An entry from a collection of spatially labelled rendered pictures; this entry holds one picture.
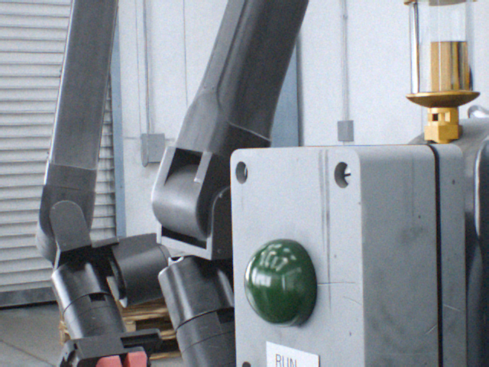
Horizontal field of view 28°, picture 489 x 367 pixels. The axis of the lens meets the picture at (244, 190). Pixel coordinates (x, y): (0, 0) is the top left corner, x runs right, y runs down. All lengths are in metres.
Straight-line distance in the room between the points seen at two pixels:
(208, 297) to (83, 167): 0.36
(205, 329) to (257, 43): 0.22
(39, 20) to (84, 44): 7.19
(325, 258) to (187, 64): 8.67
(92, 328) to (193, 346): 0.26
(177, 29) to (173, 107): 0.71
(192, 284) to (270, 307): 0.44
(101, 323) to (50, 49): 7.40
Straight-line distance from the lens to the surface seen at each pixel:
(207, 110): 0.76
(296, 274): 0.32
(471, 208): 0.35
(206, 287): 0.76
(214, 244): 0.74
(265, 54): 0.77
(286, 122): 8.98
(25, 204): 8.24
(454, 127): 0.39
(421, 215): 0.32
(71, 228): 1.04
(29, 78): 8.27
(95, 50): 1.16
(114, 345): 0.98
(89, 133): 1.11
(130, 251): 1.06
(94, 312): 1.01
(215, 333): 0.75
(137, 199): 8.70
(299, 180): 0.32
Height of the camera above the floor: 1.33
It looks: 3 degrees down
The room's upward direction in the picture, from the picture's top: 2 degrees counter-clockwise
